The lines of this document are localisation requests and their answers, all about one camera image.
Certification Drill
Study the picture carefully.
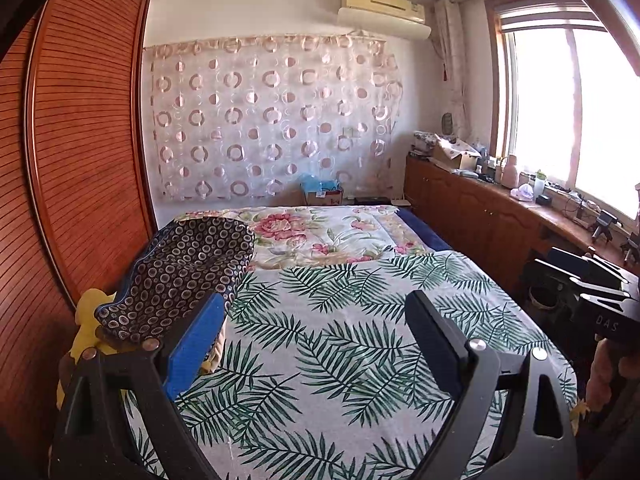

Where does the cardboard box with blue bags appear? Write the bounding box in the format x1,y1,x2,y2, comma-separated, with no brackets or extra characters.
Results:
300,174,345,207

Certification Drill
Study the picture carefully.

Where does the wooden slatted wardrobe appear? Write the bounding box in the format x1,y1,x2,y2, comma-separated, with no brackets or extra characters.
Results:
0,0,158,461

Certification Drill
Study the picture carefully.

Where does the person's right hand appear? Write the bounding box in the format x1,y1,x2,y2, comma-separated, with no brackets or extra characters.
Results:
586,342,619,411

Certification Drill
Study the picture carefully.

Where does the tied window curtain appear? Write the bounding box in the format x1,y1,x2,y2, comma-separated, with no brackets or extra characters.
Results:
432,0,476,136

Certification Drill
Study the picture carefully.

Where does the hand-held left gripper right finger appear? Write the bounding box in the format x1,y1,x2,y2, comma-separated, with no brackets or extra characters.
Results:
405,290,578,480

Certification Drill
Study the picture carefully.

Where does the yellow cloth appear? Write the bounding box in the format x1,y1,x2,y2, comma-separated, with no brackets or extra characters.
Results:
56,288,118,411

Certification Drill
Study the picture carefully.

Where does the floral leaf-print blanket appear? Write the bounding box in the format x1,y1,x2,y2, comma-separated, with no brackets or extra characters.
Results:
122,205,578,480

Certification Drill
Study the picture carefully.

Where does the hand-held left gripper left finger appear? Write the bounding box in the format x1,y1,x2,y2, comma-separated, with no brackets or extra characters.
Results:
47,290,226,480

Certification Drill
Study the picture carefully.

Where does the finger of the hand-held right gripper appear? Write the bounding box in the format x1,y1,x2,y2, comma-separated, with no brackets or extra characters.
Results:
532,259,631,305
547,247,629,282

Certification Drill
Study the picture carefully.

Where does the wall air conditioner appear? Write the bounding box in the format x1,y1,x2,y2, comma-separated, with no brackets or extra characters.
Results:
337,0,432,41

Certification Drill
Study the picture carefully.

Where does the sheer circle-patterned curtain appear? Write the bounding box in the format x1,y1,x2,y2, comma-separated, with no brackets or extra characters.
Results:
142,34,403,203

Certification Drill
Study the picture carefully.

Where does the long wooden cabinet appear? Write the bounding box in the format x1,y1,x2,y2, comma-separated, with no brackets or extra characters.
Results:
404,155,640,291

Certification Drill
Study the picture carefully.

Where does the navy bed sheet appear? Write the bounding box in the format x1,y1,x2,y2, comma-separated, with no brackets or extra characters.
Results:
397,208,453,253

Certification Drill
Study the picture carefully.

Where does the open cardboard box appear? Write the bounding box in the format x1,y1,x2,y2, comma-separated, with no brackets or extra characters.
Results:
432,137,481,171

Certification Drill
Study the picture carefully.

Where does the wooden-framed window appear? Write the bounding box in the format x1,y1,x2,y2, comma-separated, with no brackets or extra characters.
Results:
482,0,640,221

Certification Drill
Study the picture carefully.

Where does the black device on small stand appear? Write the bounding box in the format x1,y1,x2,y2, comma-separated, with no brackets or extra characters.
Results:
620,232,640,263
590,210,619,247

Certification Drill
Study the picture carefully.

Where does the navy circle-patterned shirt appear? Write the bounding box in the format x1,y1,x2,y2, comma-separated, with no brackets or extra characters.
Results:
94,216,256,348

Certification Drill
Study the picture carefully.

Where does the white trash bin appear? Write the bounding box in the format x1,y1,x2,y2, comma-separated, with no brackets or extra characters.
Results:
527,285,560,311

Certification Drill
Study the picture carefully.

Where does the floral storage box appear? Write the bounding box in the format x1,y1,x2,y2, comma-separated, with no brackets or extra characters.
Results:
412,131,443,157

